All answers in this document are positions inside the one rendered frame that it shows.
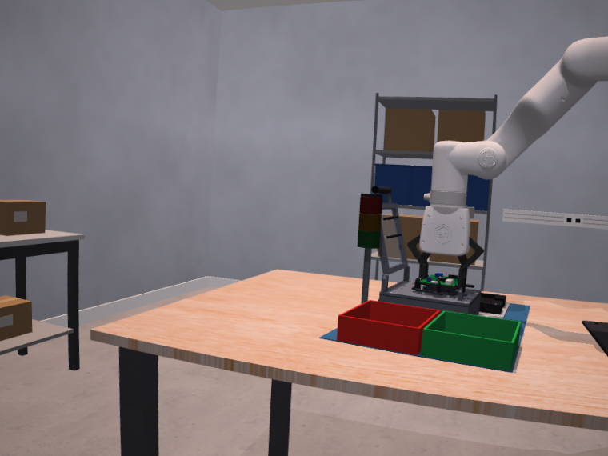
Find green circuit board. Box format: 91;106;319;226
420;273;458;286

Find red bin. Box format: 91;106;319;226
337;300;440;355

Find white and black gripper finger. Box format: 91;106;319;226
407;235;430;280
458;237;484;287

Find green bin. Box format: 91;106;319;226
421;311;521;371

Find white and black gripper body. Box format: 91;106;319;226
419;204;470;256

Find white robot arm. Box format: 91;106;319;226
424;37;608;219

